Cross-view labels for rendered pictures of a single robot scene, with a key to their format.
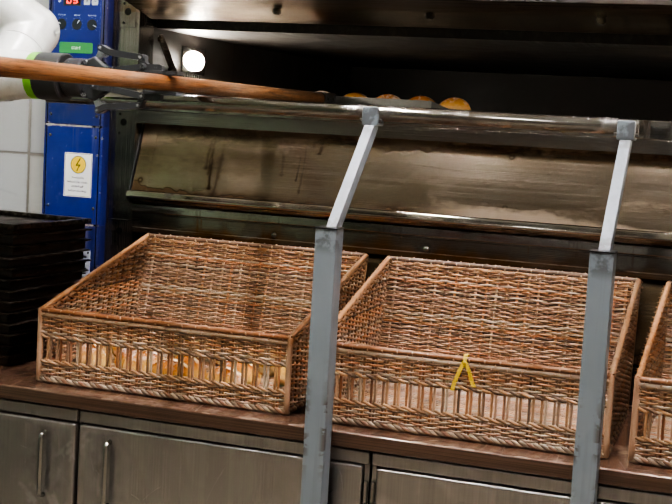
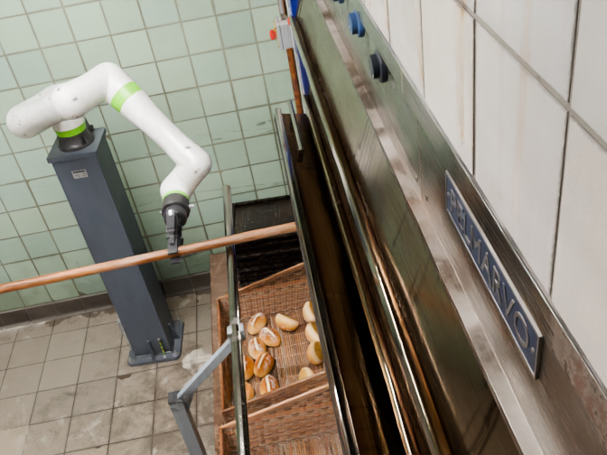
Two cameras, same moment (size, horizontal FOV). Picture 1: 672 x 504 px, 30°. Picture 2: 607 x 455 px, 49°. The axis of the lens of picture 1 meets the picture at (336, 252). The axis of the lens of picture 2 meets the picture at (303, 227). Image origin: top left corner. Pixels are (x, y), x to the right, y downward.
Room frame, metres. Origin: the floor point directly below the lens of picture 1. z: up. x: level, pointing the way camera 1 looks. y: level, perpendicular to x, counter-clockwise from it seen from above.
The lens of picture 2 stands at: (2.20, -1.36, 2.43)
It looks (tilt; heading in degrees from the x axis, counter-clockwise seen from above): 37 degrees down; 70
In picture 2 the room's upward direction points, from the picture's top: 10 degrees counter-clockwise
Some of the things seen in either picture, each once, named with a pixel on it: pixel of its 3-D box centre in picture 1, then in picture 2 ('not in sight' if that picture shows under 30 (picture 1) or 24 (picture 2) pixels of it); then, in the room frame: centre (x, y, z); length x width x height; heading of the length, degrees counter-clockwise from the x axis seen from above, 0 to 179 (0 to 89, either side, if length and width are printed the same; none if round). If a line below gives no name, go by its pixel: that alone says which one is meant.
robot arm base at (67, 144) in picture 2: not in sight; (76, 129); (2.27, 1.34, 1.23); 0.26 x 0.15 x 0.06; 68
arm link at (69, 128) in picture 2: not in sight; (60, 110); (2.24, 1.28, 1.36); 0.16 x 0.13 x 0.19; 27
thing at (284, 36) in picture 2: not in sight; (284, 32); (3.15, 1.07, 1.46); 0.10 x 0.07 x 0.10; 71
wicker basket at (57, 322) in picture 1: (209, 314); (284, 339); (2.64, 0.26, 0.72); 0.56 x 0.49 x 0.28; 72
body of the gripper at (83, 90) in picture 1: (90, 78); (175, 221); (2.43, 0.49, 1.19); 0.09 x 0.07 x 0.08; 72
